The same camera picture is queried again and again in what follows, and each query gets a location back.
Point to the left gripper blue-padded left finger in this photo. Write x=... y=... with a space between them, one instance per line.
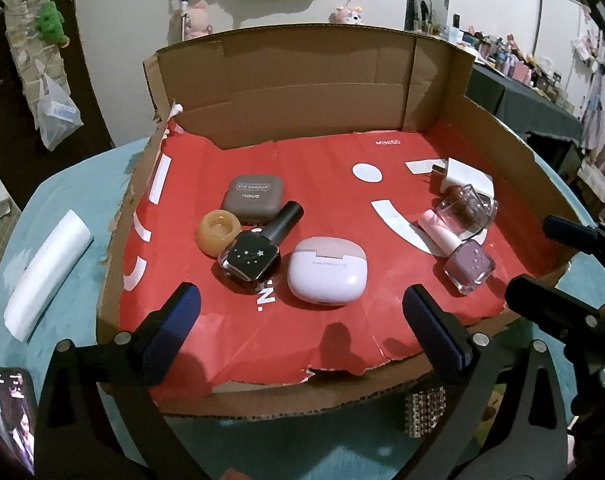
x=96 y=418

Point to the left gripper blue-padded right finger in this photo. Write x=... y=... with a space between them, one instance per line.
x=504 y=416

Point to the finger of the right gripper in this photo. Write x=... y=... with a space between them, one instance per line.
x=571 y=234
x=558 y=314

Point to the purple nail polish pink cap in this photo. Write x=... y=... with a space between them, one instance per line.
x=468 y=265

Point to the clear plastic cup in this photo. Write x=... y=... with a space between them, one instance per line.
x=468 y=225

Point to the white charger adapter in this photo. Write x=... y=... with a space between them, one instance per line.
x=456 y=173

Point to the lilac earbuds case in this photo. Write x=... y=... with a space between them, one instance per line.
x=329 y=271

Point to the black star nail polish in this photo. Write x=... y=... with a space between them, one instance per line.
x=253 y=257

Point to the amber round sponge holder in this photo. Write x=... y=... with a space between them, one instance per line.
x=216 y=231

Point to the grey eye shadow case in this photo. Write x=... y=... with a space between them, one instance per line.
x=254 y=199

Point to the smartphone with lit screen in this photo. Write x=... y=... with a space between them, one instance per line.
x=18 y=409

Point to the white plastic bag roll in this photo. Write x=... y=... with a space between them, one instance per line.
x=45 y=273

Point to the teal table cloth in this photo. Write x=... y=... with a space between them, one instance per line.
x=360 y=441

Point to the dark cluttered side table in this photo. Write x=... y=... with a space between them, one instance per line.
x=520 y=107

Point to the white wardrobe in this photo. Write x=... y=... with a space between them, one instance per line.
x=566 y=48

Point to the red cardboard tray box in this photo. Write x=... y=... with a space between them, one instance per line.
x=339 y=113

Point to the clear hanging plastic bag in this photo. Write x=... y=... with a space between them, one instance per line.
x=57 y=114

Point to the pink plush toy right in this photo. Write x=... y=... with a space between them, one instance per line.
x=347 y=15

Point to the pink plush toy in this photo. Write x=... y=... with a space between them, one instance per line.
x=347 y=15
x=195 y=21

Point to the green plush on door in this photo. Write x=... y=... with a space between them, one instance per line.
x=49 y=25

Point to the pink plush toy left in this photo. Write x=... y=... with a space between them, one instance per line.
x=195 y=21

